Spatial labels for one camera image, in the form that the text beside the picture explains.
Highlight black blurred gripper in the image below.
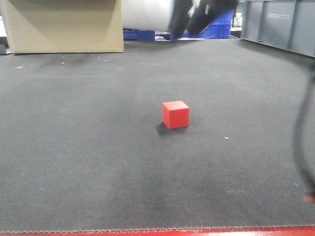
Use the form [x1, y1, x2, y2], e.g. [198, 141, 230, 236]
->
[168, 0, 239, 36]

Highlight red magnetic cube block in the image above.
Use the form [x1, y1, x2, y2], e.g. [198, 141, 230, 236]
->
[162, 100, 190, 129]

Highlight blue plastic crate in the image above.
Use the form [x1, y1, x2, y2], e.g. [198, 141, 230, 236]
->
[123, 10, 234, 41]

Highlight white cylinder roll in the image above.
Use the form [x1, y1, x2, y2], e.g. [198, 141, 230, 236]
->
[122, 0, 174, 31]

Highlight grey metal cabinet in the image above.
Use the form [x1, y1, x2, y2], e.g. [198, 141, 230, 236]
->
[241, 0, 315, 58]

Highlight large cardboard box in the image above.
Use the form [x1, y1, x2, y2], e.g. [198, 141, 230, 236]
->
[0, 0, 124, 54]

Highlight dark grey fabric mat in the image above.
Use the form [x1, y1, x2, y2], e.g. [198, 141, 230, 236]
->
[0, 39, 315, 233]

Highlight black cable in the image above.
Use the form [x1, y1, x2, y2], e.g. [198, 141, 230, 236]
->
[291, 66, 315, 197]

